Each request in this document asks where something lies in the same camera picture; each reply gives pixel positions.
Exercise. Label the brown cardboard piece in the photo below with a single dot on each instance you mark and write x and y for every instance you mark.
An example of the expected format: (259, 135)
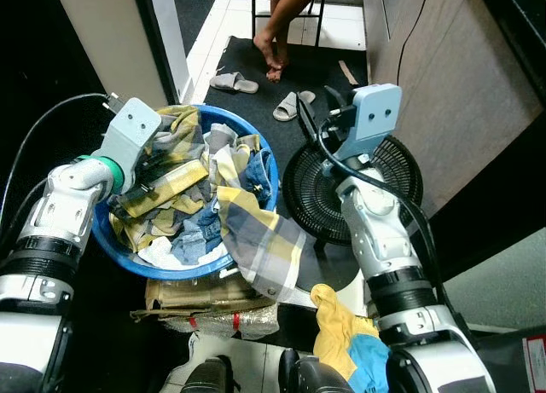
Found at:
(196, 292)

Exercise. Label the grey-blue wrist camera mount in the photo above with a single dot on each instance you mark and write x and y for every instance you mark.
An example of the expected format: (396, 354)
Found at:
(375, 112)
(132, 133)

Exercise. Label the beige door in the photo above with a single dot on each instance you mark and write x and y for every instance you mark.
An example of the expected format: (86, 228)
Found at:
(102, 35)

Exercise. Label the blue plastic laundry basket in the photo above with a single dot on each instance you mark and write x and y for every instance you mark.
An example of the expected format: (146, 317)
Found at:
(115, 248)

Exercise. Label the yellow cloth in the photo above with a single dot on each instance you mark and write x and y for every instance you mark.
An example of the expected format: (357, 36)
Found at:
(337, 325)

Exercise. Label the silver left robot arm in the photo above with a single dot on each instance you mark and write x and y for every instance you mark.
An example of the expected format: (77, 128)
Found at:
(51, 214)

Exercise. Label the grey slipper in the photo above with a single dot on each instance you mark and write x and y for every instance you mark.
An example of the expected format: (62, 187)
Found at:
(288, 107)
(232, 83)

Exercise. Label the yellow grey plaid shirt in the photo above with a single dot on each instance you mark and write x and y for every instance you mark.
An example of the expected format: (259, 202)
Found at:
(264, 239)
(166, 184)

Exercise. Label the light blue cloth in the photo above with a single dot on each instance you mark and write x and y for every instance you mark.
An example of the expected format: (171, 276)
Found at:
(371, 363)

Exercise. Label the black metal stool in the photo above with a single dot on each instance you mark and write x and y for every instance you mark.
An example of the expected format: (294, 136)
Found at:
(317, 22)

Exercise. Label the white cloth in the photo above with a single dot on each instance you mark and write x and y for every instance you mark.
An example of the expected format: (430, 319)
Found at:
(183, 255)

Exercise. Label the black floor mat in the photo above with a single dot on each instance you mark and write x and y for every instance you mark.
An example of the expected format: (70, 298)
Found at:
(324, 65)

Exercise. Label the black robot right leg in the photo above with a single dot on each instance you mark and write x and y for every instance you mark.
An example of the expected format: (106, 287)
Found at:
(311, 376)

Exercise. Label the blue denim jeans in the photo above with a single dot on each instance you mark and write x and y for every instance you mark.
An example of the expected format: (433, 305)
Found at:
(198, 231)

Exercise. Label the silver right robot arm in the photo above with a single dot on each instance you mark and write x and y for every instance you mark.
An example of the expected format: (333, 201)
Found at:
(384, 239)

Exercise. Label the red white washer sticker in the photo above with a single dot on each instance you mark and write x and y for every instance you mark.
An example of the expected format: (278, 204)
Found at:
(536, 363)

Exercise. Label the grey-blue right wrist camera mount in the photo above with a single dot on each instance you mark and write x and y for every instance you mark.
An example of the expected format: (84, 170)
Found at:
(375, 112)

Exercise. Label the brown wooden cabinet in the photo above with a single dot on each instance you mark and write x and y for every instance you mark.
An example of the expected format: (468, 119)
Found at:
(461, 86)

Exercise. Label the black floor fan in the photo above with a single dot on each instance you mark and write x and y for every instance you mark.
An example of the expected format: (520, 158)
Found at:
(311, 193)

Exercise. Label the small wooden stick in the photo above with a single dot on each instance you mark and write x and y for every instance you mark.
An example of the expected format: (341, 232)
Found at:
(348, 72)

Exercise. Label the clear plastic wrapped bundle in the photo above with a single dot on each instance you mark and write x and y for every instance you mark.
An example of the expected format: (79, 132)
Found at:
(230, 323)

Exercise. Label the grey-blue left wrist camera mount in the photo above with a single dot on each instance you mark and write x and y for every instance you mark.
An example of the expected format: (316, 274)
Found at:
(132, 133)

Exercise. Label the person's bare legs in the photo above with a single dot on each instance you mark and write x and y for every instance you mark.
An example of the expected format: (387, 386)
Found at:
(281, 26)

